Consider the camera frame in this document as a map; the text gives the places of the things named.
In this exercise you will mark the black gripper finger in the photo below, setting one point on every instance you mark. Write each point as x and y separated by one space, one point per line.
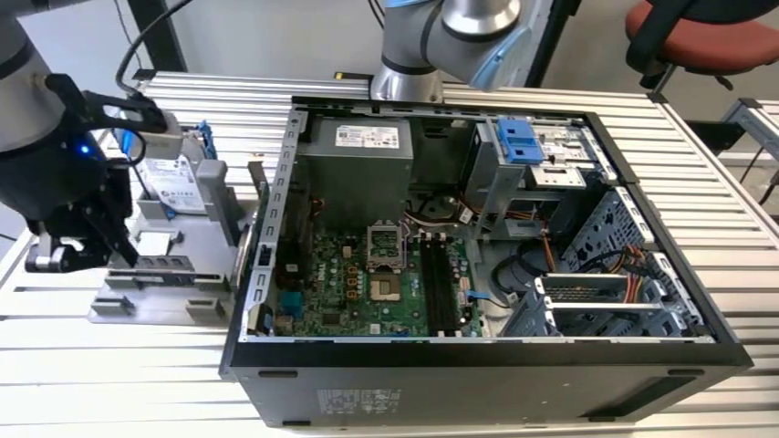
58 255
113 239

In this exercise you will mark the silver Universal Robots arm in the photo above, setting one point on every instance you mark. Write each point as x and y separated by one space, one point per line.
476 23

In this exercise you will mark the white-latched RAM slot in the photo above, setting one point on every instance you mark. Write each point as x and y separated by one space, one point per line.
454 283
438 283

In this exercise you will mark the silver CPU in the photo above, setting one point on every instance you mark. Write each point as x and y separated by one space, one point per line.
154 244

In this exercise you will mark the hard disk in blue carrier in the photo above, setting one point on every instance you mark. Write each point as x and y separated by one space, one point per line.
177 187

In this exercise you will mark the grey parts rack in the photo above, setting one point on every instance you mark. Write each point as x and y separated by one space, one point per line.
213 182

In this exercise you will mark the blue expansion slot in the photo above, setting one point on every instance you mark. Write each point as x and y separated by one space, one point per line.
293 305

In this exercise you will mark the green motherboard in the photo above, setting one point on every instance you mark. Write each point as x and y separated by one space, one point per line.
341 301

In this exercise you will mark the grey power supply unit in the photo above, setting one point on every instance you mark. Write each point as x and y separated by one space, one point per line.
353 182

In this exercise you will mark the CPU socket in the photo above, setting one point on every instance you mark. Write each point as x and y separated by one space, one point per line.
385 286

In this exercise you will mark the small yellow black tag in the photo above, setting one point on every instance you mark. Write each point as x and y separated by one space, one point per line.
350 76

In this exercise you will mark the blue SATA connector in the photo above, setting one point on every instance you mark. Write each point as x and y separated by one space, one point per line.
478 294

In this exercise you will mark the black open PC case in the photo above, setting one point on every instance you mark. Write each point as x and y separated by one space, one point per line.
426 392

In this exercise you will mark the grey metal drive cage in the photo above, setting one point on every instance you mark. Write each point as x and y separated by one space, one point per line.
505 191

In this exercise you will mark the blue plastic drive latch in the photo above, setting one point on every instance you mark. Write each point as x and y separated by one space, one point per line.
518 141

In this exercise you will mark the perforated metal disk bay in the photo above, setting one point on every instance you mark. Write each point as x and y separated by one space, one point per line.
585 285

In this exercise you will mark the red office chair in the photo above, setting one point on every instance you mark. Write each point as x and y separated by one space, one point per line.
718 41

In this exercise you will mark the black camera bracket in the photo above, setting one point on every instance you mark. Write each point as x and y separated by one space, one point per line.
91 105

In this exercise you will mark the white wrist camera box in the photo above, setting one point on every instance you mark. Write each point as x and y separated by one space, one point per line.
162 134

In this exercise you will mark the black metal post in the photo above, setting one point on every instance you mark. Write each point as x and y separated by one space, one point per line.
554 36
160 41

